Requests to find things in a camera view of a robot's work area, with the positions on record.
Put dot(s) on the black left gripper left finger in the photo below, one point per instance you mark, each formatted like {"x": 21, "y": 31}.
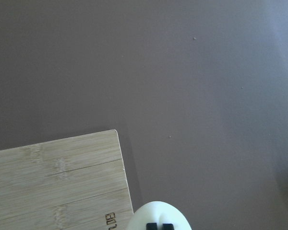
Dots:
{"x": 151, "y": 226}

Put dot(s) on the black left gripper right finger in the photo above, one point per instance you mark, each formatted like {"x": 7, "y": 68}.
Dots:
{"x": 167, "y": 226}

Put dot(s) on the white steamed bun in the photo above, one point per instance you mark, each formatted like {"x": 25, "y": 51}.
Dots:
{"x": 158, "y": 212}

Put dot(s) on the bamboo cutting board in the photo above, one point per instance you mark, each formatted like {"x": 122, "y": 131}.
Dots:
{"x": 76, "y": 183}

